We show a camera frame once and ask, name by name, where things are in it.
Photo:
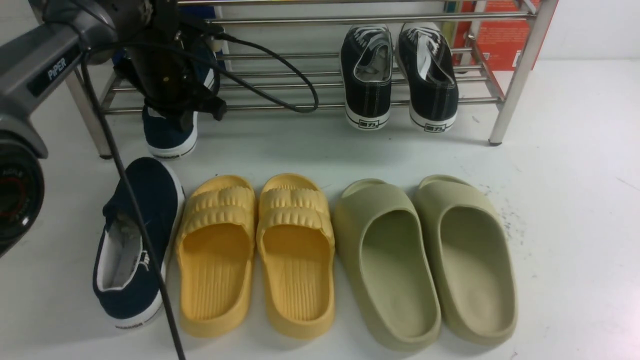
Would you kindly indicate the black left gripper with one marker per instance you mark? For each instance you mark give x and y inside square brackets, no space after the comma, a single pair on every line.
[171,66]

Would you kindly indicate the navy slip-on shoe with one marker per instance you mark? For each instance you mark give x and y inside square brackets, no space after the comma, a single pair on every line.
[165,139]
[124,282]

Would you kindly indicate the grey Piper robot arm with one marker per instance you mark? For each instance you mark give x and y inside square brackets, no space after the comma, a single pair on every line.
[72,33]

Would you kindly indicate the blue box behind rack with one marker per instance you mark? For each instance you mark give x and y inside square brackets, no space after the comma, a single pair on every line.
[197,35]

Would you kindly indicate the stainless steel shoe rack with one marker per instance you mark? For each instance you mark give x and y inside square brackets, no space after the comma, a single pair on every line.
[538,19]

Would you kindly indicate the red box behind rack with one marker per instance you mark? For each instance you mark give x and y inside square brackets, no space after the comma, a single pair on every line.
[500,43]

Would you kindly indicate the left yellow slide sandal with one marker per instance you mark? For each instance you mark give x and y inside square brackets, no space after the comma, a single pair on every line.
[215,248]

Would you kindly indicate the yellow slide sandal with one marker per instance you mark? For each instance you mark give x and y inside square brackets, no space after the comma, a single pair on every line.
[215,248]
[296,244]

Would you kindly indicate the left black canvas sneaker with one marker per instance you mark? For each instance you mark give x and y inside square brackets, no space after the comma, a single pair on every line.
[366,67]

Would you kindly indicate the black canvas sneaker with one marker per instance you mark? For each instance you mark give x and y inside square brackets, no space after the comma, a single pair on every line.
[366,67]
[425,60]

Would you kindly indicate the right yellow slide sandal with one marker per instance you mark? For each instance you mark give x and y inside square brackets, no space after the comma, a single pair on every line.
[296,244]

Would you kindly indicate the right black canvas sneaker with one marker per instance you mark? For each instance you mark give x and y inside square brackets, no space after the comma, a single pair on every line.
[425,60]

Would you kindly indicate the left olive slide sandal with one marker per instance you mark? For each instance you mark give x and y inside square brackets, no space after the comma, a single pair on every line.
[379,241]

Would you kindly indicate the olive slide sandal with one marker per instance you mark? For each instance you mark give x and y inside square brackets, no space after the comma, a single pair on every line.
[379,241]
[469,258]

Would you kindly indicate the right olive slide sandal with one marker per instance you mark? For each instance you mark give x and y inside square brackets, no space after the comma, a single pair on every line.
[469,258]

